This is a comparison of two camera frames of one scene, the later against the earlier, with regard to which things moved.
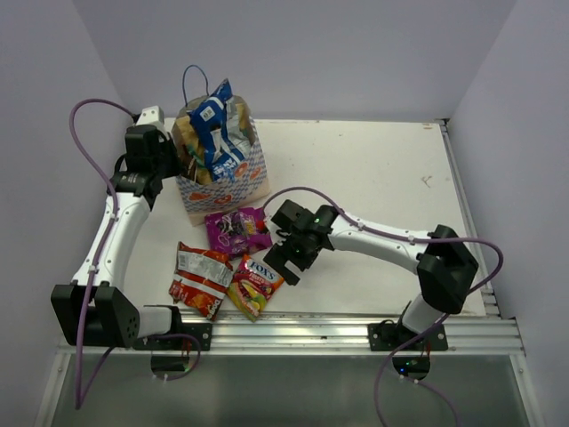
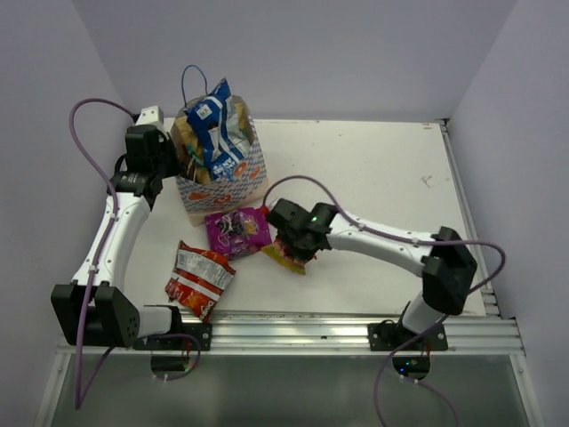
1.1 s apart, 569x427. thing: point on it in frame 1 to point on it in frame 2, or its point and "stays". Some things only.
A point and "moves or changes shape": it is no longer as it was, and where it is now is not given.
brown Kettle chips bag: [188, 165] stays
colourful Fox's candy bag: [252, 286] moves or changes shape
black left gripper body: [167, 161] stays
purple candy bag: [239, 232] stays
